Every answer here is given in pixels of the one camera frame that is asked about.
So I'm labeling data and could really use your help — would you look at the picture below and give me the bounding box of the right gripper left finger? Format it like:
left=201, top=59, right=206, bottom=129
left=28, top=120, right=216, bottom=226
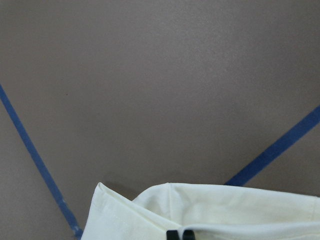
left=166, top=230, right=180, bottom=240

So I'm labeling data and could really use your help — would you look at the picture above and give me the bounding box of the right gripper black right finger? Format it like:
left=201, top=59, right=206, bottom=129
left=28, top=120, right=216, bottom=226
left=182, top=229, right=195, bottom=240

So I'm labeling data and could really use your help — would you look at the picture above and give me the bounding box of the cream long-sleeve cat shirt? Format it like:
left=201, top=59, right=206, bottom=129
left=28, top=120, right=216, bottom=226
left=82, top=183, right=320, bottom=240

